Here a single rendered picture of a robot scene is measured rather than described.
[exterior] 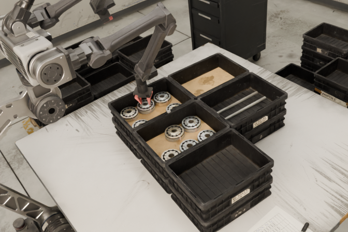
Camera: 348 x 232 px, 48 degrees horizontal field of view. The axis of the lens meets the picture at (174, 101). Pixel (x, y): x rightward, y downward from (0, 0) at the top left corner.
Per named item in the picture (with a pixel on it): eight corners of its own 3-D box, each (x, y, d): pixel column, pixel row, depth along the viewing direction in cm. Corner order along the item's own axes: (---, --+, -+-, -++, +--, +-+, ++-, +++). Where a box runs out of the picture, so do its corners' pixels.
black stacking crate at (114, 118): (135, 147, 204) (132, 131, 197) (111, 119, 225) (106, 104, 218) (196, 115, 219) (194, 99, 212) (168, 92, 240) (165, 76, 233)
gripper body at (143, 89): (136, 89, 223) (133, 78, 218) (153, 89, 220) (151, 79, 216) (133, 96, 218) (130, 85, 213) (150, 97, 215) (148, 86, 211)
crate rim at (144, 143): (163, 168, 177) (163, 164, 176) (132, 134, 198) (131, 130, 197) (231, 130, 192) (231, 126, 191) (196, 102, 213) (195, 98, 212)
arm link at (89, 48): (75, 46, 156) (82, 56, 154) (97, 37, 160) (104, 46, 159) (75, 60, 163) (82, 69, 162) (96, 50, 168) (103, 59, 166)
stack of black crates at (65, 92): (60, 153, 305) (42, 108, 278) (45, 134, 325) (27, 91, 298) (103, 128, 323) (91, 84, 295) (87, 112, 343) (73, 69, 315)
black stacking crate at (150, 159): (166, 182, 183) (163, 165, 176) (136, 147, 204) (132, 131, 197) (231, 144, 198) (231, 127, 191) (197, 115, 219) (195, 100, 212)
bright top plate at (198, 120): (187, 131, 203) (187, 130, 202) (178, 120, 210) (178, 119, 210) (204, 124, 206) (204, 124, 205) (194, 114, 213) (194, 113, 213)
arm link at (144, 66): (156, 9, 176) (170, 26, 173) (165, 6, 180) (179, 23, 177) (131, 69, 209) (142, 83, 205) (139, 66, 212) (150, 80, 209)
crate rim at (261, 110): (231, 130, 193) (231, 126, 191) (196, 102, 213) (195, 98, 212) (289, 97, 208) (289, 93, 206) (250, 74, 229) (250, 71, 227)
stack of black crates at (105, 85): (103, 128, 323) (94, 95, 303) (86, 112, 343) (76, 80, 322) (143, 106, 341) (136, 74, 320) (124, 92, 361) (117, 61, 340)
